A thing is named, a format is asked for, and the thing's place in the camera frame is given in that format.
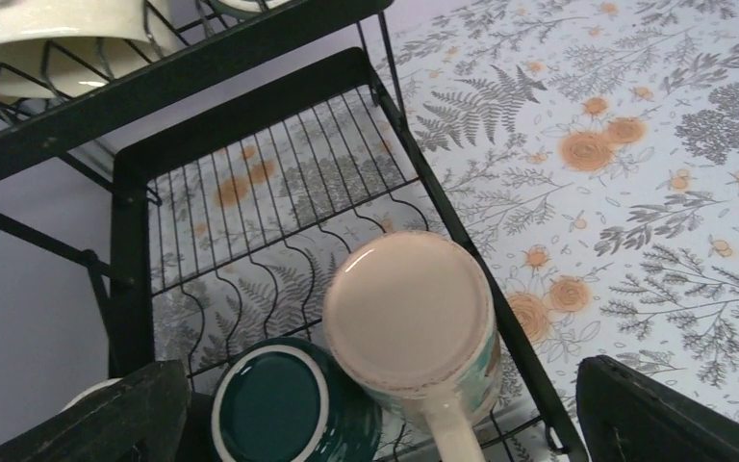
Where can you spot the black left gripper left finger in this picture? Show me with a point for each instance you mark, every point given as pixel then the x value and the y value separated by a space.
pixel 146 410

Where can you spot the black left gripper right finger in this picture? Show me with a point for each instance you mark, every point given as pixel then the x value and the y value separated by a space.
pixel 627 416

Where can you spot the dark green mug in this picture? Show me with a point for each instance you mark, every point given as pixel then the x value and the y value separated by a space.
pixel 287 399

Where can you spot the floral cream mug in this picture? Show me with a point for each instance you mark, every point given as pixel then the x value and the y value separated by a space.
pixel 410 317

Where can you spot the cream white ribbed mug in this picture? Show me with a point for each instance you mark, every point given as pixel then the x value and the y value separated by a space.
pixel 73 47

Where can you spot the floral patterned table mat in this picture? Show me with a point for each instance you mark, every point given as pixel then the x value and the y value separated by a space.
pixel 589 148

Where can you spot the black wire dish rack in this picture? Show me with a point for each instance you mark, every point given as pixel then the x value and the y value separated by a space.
pixel 39 129

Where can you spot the grey-green mug black handle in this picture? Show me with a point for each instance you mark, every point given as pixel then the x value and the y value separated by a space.
pixel 244 9

